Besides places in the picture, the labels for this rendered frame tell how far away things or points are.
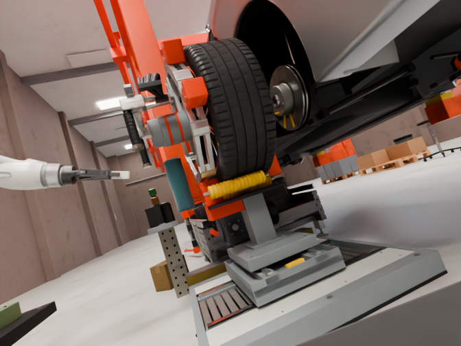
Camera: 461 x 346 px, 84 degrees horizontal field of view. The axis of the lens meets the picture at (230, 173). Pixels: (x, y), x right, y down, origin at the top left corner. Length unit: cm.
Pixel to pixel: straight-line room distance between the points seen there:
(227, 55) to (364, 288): 91
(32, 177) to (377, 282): 121
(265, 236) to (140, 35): 147
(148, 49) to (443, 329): 186
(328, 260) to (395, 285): 21
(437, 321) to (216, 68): 92
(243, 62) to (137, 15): 115
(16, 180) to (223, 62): 85
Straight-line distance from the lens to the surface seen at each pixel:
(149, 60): 186
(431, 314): 24
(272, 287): 97
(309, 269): 101
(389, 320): 24
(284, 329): 85
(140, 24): 202
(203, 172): 105
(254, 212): 116
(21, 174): 116
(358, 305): 95
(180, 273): 172
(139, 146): 102
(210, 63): 102
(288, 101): 130
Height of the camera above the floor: 46
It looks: 6 degrees up
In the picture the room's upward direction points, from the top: 19 degrees counter-clockwise
